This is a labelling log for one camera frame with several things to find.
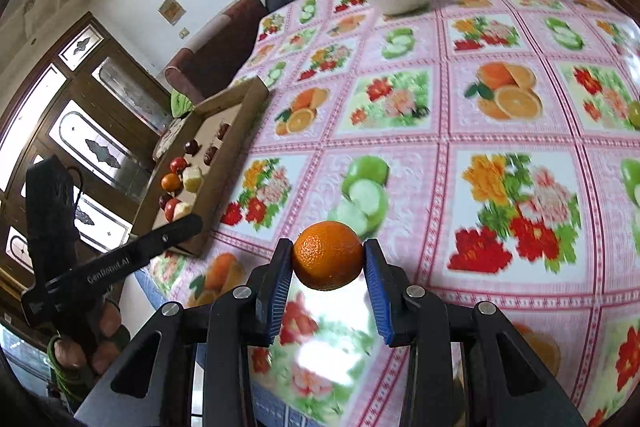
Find fruit print tablecloth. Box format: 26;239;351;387
132;0;640;427

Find small wall picture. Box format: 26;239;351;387
159;0;187;25

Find brown armchair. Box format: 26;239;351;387
164;0;268;108

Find green cushion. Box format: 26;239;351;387
170;89;195;118

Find floral cloth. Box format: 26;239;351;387
152;117;188;160

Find wooden glass door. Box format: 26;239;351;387
0;12;173;358

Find person's left hand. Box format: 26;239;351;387
47;301;132;378

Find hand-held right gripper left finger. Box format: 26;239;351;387
75;237;296;427

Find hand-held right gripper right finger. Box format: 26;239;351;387
362;237;586;427

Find pale yellow fruit chunk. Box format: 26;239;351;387
181;167;205;194

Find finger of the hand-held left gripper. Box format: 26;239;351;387
150;213;204;258

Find cardboard box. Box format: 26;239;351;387
129;76;271;258

